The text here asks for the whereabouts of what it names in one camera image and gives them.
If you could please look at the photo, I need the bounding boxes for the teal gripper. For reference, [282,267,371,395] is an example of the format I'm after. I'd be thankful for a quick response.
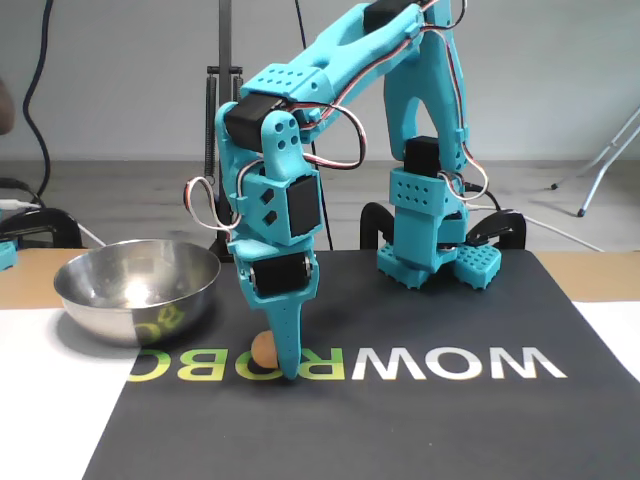
[227,234,320,385]

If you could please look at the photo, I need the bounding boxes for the tan cork ball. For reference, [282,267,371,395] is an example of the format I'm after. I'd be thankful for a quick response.
[250,331,277,369]

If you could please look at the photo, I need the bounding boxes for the metal bowl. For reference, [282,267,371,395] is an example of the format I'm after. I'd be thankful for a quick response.
[53,238,222,349]

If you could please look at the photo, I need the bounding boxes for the black printed mat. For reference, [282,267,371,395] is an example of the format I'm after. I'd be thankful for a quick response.
[81,248,640,480]

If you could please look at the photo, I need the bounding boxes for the black table clamp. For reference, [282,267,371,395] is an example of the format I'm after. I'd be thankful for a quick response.
[359,201,402,251]
[0,207,85,250]
[464,208,527,251]

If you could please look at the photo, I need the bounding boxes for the white metal stand legs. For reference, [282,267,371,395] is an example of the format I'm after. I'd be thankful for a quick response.
[549,104,640,219]

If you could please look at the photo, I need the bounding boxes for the red white black servo wire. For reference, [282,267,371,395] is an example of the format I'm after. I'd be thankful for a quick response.
[298,102,367,170]
[183,176,240,232]
[434,0,490,202]

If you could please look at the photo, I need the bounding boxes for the black camera stand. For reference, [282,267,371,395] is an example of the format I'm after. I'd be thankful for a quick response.
[206,0,245,264]

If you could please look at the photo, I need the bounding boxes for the black cable with plug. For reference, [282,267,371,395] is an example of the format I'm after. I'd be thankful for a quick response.
[0,177,44,207]

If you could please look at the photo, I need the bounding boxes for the thick black cable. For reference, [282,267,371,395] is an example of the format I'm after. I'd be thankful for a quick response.
[22,0,55,206]

